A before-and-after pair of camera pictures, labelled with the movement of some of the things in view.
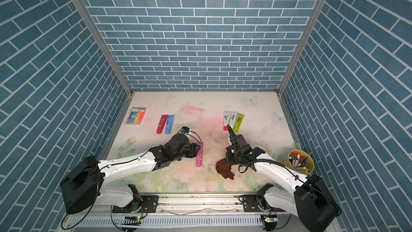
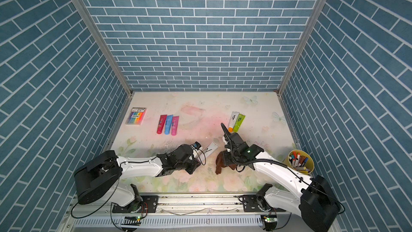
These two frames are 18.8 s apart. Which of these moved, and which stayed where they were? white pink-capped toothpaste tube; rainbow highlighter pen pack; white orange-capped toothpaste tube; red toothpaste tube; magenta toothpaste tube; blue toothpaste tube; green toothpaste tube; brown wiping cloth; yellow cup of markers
Moved: brown wiping cloth; white pink-capped toothpaste tube; magenta toothpaste tube
Stayed: yellow cup of markers; red toothpaste tube; rainbow highlighter pen pack; blue toothpaste tube; green toothpaste tube; white orange-capped toothpaste tube
